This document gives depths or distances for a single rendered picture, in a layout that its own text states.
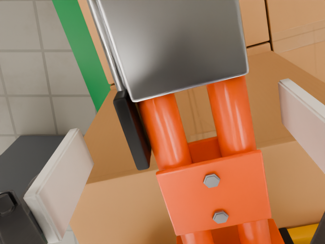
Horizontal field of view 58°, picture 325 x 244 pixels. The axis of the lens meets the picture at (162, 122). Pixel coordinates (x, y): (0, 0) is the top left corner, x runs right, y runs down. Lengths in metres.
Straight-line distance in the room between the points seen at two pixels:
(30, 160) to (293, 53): 1.04
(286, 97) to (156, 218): 0.27
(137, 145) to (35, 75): 1.26
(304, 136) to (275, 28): 0.58
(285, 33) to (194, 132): 0.41
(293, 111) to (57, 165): 0.13
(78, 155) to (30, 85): 1.25
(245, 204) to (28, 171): 1.12
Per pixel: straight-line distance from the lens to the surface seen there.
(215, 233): 0.26
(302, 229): 0.43
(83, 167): 0.19
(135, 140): 0.16
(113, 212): 0.40
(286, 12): 0.74
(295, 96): 0.17
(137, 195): 0.38
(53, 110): 1.44
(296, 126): 0.18
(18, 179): 1.23
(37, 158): 1.33
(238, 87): 0.16
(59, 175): 0.17
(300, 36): 0.76
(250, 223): 0.21
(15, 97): 1.49
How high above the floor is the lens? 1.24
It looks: 65 degrees down
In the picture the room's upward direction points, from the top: 177 degrees counter-clockwise
